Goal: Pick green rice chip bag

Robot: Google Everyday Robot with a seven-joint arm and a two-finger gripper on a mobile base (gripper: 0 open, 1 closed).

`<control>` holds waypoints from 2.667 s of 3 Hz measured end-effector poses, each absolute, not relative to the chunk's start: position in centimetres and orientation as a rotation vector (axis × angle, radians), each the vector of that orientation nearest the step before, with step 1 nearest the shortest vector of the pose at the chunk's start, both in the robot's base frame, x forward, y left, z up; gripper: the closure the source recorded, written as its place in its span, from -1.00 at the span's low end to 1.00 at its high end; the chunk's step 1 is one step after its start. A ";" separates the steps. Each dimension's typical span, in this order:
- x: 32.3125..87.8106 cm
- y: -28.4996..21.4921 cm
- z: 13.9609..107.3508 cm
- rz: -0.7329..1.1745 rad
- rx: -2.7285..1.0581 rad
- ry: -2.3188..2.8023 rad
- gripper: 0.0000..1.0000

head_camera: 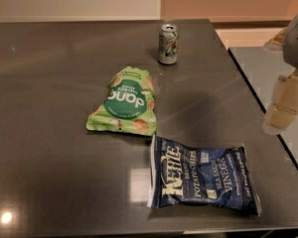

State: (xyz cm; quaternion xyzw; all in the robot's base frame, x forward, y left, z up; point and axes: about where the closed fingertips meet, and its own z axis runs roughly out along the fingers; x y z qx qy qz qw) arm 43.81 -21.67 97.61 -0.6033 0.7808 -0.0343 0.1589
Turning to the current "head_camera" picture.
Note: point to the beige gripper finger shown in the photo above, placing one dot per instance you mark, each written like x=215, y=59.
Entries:
x=283, y=109

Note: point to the green rice chip bag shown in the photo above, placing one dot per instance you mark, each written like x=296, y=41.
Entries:
x=129, y=106

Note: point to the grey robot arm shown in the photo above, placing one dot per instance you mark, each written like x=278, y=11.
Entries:
x=290, y=44

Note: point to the blue kettle chips bag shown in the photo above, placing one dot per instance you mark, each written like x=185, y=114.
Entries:
x=200, y=176

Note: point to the grey side table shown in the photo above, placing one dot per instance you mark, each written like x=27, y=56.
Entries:
x=264, y=71

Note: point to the silver green soda can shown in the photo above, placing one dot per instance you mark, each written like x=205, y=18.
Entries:
x=168, y=44

